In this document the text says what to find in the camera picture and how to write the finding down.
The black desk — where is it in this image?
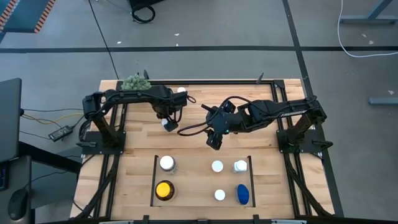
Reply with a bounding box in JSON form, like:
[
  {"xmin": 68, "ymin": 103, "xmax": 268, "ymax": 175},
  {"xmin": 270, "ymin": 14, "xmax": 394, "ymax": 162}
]
[{"xmin": 0, "ymin": 141, "xmax": 82, "ymax": 224}]

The black computer mouse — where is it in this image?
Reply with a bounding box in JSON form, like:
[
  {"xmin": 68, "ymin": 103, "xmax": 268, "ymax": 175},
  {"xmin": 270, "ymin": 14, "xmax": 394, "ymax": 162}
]
[{"xmin": 7, "ymin": 188, "xmax": 29, "ymax": 222}]

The black power adapter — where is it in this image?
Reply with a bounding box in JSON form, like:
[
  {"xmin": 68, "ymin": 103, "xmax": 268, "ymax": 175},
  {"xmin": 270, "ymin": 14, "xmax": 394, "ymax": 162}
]
[{"xmin": 48, "ymin": 124, "xmax": 74, "ymax": 142}]

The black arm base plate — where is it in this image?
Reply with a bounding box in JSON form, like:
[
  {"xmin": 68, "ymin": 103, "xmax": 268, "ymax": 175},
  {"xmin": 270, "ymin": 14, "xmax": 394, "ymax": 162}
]
[
  {"xmin": 76, "ymin": 129, "xmax": 127, "ymax": 156},
  {"xmin": 275, "ymin": 128, "xmax": 334, "ymax": 154}
]

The yellow cable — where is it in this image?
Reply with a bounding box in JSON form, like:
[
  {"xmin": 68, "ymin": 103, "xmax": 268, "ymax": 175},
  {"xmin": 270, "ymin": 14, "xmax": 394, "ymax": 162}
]
[{"xmin": 21, "ymin": 111, "xmax": 85, "ymax": 126}]

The coiled black cable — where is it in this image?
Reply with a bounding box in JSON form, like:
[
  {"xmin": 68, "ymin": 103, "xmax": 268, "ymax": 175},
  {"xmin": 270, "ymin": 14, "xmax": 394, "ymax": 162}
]
[{"xmin": 131, "ymin": 3, "xmax": 156, "ymax": 24}]

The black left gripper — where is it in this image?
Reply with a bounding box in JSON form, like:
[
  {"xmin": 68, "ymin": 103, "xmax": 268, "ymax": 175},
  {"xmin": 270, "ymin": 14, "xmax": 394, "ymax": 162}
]
[{"xmin": 153, "ymin": 88, "xmax": 189, "ymax": 134}]

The black metal table frame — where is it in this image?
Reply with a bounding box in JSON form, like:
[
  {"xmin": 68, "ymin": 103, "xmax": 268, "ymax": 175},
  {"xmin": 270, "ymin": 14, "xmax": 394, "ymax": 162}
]
[{"xmin": 73, "ymin": 70, "xmax": 343, "ymax": 224}]

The large white supplement bottle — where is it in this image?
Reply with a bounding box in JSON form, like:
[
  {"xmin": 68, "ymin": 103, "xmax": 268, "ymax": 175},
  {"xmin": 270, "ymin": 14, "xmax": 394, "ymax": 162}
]
[{"xmin": 158, "ymin": 154, "xmax": 177, "ymax": 174}]

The green plant in white pot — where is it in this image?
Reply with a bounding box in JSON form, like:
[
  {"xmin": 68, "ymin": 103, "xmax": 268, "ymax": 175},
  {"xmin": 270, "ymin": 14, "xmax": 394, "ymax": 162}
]
[{"xmin": 121, "ymin": 73, "xmax": 152, "ymax": 91}]

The white floor cable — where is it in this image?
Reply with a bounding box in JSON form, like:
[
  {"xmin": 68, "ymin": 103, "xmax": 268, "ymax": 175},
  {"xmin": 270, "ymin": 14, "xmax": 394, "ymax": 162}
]
[{"xmin": 337, "ymin": 0, "xmax": 398, "ymax": 58}]

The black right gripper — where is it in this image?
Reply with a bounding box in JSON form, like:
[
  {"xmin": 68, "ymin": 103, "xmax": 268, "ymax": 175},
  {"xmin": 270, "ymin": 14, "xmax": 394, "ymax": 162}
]
[{"xmin": 200, "ymin": 103, "xmax": 241, "ymax": 151}]

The dark grey monitor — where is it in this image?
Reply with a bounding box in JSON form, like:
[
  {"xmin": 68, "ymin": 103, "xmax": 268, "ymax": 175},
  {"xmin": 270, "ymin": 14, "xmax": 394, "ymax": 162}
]
[{"xmin": 0, "ymin": 77, "xmax": 23, "ymax": 163}]

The fish oil bottle yellow lid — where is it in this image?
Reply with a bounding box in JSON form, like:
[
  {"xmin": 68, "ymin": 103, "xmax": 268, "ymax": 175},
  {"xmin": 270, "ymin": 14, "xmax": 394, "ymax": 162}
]
[{"xmin": 154, "ymin": 180, "xmax": 175, "ymax": 202}]

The hazard-striped grey platform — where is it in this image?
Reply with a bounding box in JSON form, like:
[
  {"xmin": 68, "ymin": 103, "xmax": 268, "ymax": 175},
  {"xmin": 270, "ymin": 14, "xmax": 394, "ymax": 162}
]
[{"xmin": 0, "ymin": 0, "xmax": 57, "ymax": 34}]

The grey metal stand foot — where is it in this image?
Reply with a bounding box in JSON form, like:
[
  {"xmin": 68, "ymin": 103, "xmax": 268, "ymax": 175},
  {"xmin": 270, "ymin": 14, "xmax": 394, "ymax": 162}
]
[
  {"xmin": 369, "ymin": 97, "xmax": 398, "ymax": 106},
  {"xmin": 339, "ymin": 0, "xmax": 398, "ymax": 25}
]

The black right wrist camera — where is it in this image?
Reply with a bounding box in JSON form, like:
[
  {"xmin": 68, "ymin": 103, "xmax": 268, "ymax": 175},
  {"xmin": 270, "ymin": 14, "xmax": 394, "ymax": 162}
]
[{"xmin": 222, "ymin": 100, "xmax": 236, "ymax": 113}]

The blue oval bottle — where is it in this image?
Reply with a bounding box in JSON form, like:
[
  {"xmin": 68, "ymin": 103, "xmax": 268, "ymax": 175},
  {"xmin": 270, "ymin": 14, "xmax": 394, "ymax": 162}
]
[{"xmin": 236, "ymin": 184, "xmax": 251, "ymax": 206}]

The thin black floor cable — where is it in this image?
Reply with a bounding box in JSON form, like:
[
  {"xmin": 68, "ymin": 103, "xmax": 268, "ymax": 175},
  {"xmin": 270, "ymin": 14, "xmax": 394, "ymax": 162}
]
[{"xmin": 88, "ymin": 0, "xmax": 120, "ymax": 80}]

